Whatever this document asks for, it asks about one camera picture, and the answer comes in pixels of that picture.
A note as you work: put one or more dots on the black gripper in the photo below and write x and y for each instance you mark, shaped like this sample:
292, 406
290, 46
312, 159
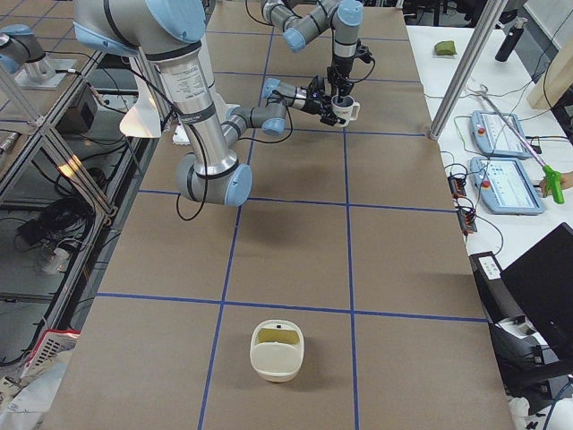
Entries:
310, 104
338, 73

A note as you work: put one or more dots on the white mug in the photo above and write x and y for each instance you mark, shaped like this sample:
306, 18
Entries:
350, 113

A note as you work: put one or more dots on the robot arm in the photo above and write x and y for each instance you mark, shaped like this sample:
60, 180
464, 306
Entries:
170, 34
342, 18

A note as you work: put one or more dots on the person hand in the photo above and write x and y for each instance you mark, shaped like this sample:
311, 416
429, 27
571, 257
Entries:
566, 182

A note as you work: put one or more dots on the green cloth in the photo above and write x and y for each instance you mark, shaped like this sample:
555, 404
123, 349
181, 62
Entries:
445, 48

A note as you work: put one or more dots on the orange black power strip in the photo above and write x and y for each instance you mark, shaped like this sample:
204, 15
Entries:
465, 208

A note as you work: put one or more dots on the upper teach pendant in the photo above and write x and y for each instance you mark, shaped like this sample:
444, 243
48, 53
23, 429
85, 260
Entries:
492, 136

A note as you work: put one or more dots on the teach pendant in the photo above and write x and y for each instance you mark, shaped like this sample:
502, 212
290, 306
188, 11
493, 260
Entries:
504, 187
492, 136

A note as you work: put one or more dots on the black water bottle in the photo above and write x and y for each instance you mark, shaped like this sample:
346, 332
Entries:
512, 38

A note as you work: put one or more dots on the lower teach pendant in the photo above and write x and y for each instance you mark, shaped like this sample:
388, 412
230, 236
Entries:
504, 187

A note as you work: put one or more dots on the cream plastic basket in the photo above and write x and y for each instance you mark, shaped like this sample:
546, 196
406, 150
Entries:
277, 350

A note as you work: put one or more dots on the black box device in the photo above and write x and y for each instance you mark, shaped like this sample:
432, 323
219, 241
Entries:
79, 116

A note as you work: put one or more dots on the black laptop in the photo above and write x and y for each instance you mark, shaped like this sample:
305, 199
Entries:
540, 281

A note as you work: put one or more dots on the red white basket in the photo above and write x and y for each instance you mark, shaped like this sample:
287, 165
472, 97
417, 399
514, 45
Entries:
51, 343

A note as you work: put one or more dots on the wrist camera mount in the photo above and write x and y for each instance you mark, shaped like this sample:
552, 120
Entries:
363, 53

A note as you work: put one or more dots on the aluminium frame post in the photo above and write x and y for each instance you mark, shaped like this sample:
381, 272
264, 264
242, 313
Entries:
481, 33

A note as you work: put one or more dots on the green handled reacher stick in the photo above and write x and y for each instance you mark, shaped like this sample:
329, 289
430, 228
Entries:
553, 176

